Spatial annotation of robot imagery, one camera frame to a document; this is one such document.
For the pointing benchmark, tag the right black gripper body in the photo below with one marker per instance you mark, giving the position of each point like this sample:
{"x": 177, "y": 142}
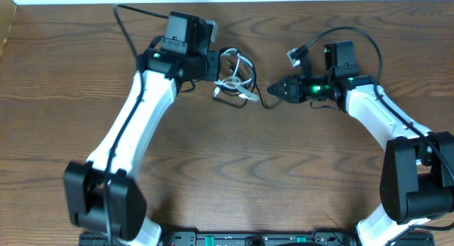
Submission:
{"x": 312, "y": 86}

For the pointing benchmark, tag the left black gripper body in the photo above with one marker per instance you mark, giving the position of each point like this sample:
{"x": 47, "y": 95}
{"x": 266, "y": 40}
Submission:
{"x": 206, "y": 68}

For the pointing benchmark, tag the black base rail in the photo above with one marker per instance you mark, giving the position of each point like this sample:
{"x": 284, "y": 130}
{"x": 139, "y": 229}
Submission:
{"x": 273, "y": 239}

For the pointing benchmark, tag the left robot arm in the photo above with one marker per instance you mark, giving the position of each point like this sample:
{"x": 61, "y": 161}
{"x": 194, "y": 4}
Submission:
{"x": 102, "y": 193}

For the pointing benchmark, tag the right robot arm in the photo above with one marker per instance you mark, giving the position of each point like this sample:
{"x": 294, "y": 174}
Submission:
{"x": 417, "y": 174}

